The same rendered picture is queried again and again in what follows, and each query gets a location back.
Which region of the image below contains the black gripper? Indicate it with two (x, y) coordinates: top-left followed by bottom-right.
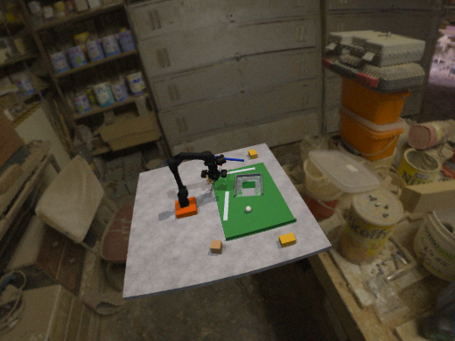
(201, 168), (227, 181)

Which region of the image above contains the yellow cube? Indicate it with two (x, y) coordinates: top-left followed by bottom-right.
(279, 233), (297, 247)
(248, 149), (257, 159)

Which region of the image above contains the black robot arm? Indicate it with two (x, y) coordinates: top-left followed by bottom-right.
(167, 150), (226, 208)

